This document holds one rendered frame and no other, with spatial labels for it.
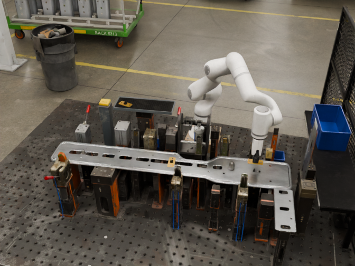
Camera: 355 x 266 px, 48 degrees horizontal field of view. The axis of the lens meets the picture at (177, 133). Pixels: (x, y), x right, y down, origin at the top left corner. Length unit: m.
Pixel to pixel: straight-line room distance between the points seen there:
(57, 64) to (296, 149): 3.08
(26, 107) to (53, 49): 0.74
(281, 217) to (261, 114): 0.51
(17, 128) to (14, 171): 1.78
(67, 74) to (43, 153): 2.22
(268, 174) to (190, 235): 0.55
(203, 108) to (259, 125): 0.75
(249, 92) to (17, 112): 3.36
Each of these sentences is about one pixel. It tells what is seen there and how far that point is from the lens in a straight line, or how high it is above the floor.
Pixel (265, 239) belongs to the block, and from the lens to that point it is 2.34.
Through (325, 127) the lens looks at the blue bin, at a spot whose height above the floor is 1.03.
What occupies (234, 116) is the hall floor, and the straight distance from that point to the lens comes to 4.56.
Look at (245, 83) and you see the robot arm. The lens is 2.11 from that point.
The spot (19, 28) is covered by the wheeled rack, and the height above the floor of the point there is 0.22.
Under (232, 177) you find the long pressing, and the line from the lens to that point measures 2.24.
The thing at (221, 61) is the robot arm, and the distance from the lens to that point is 2.32.
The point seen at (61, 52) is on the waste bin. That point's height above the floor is 0.53.
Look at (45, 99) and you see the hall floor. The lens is 5.10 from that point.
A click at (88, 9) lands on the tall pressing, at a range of 6.59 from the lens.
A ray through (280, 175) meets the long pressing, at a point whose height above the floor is 1.00.
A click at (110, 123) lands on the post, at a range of 2.66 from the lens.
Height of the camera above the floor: 2.48
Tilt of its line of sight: 36 degrees down
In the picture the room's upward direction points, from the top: straight up
